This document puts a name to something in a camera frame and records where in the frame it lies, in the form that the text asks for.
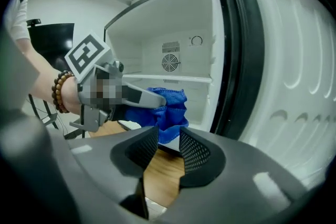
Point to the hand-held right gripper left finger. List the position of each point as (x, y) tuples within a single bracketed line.
[(105, 162)]

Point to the person's left forearm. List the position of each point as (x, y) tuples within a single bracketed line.
[(42, 78)]

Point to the black mini fridge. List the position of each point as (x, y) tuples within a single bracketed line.
[(170, 21)]

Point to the person's white shirt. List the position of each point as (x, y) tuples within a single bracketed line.
[(19, 21)]

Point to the black monitor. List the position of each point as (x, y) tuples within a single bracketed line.
[(52, 39)]

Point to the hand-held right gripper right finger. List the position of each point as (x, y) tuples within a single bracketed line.
[(231, 186)]

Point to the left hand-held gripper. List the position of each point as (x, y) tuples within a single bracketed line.
[(86, 55)]

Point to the white plastic grid shelf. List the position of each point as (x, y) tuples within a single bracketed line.
[(170, 78)]

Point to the blue cleaning cloth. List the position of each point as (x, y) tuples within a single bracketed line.
[(173, 112)]

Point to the white fridge door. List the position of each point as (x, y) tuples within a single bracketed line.
[(288, 60)]

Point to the black desk frame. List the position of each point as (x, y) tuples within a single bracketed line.
[(74, 134)]

